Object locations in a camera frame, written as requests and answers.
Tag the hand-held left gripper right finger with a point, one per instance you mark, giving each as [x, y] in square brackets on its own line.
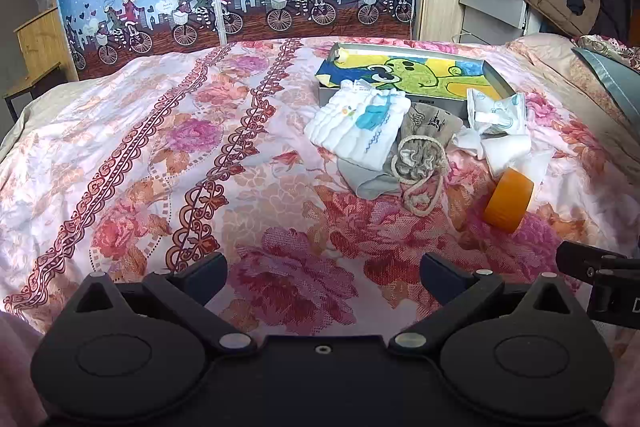
[440, 274]

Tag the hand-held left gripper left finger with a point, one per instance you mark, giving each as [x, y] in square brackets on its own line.
[207, 274]

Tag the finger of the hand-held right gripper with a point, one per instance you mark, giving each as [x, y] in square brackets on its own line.
[580, 259]

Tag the orange tape roll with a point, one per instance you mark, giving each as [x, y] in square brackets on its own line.
[505, 202]

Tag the grey cloth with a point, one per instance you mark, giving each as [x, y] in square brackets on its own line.
[365, 179]

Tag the white plastic packet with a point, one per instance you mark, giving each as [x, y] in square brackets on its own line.
[495, 112]

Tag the white cloth blue print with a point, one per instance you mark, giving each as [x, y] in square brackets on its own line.
[350, 122]

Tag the grey box with painted lining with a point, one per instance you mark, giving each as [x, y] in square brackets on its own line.
[400, 72]

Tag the pink floral quilt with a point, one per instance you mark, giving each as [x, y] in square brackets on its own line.
[150, 157]

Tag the peach floral blanket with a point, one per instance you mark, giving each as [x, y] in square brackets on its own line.
[565, 77]

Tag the blue-grey pillow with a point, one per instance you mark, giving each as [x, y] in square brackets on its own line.
[615, 77]

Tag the floral satin cloth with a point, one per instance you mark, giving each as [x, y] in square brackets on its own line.
[607, 44]

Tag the dark clothing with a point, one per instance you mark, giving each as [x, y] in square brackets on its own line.
[607, 14]

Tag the grey cabinet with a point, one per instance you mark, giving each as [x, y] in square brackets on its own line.
[490, 4]

